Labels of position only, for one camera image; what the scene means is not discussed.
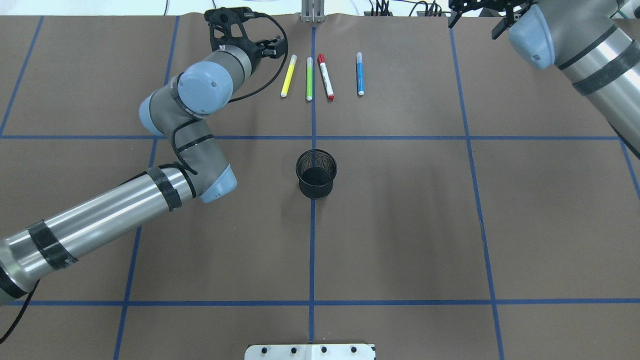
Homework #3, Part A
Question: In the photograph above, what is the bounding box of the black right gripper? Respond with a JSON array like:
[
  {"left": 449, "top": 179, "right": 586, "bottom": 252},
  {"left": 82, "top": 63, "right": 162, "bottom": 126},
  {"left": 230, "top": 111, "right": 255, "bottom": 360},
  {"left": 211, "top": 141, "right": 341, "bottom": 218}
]
[{"left": 448, "top": 0, "right": 535, "bottom": 40}]

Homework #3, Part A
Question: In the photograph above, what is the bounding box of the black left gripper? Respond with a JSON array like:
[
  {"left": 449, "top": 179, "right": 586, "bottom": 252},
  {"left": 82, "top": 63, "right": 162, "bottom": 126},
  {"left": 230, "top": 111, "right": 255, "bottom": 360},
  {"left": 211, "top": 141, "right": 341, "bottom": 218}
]
[{"left": 204, "top": 7, "right": 289, "bottom": 66}]

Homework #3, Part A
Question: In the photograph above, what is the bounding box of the yellow highlighter pen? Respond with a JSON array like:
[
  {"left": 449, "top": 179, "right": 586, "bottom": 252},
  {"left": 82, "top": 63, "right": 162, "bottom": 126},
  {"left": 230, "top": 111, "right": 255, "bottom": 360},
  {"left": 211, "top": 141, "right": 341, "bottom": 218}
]
[{"left": 279, "top": 54, "right": 298, "bottom": 99}]

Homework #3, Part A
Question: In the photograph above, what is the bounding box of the green highlighter pen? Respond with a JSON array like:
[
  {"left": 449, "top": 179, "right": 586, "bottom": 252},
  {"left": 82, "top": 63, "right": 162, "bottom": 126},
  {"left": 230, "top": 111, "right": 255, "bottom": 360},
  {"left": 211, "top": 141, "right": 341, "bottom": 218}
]
[{"left": 305, "top": 56, "right": 314, "bottom": 102}]

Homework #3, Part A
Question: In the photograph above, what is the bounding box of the blue marker pen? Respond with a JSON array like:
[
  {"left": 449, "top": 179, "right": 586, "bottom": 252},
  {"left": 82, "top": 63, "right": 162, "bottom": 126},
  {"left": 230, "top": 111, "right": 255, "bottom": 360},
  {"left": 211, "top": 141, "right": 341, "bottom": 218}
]
[{"left": 355, "top": 52, "right": 365, "bottom": 97}]

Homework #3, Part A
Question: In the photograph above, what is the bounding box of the red white marker pen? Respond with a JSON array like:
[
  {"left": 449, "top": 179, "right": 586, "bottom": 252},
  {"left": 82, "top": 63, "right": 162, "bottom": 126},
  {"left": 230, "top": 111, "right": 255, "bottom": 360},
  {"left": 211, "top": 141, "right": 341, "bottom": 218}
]
[{"left": 317, "top": 53, "right": 335, "bottom": 101}]

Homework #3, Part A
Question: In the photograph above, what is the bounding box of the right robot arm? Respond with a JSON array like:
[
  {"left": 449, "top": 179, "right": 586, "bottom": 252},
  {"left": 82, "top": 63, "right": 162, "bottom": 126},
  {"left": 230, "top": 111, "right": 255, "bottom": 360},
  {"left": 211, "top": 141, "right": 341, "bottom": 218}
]
[{"left": 448, "top": 0, "right": 640, "bottom": 156}]

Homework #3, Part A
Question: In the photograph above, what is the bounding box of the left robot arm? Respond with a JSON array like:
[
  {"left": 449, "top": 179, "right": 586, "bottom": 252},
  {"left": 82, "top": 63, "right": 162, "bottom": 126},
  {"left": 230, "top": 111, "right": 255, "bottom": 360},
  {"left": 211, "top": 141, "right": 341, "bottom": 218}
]
[{"left": 1, "top": 6, "right": 289, "bottom": 305}]

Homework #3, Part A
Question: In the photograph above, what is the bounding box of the black mesh pen cup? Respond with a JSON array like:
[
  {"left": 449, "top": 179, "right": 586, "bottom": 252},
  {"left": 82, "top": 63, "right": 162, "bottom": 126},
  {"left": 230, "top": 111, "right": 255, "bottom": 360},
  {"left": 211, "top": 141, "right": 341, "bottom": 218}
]
[{"left": 295, "top": 149, "right": 338, "bottom": 199}]

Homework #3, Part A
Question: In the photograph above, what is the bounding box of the aluminium frame post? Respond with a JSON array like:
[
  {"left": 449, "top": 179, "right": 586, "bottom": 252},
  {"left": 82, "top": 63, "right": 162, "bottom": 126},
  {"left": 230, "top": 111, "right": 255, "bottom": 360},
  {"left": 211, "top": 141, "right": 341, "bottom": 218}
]
[{"left": 300, "top": 0, "right": 326, "bottom": 23}]

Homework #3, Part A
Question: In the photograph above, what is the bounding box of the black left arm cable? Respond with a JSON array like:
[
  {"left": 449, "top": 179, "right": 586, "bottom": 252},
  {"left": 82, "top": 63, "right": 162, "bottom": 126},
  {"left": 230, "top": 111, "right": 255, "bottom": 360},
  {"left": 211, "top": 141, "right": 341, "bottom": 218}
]
[{"left": 0, "top": 11, "right": 290, "bottom": 346}]

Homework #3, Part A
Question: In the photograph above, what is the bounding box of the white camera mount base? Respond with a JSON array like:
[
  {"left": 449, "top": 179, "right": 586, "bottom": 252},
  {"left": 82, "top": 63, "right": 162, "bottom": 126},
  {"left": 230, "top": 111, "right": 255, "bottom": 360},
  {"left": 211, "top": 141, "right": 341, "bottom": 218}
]
[{"left": 244, "top": 343, "right": 377, "bottom": 360}]

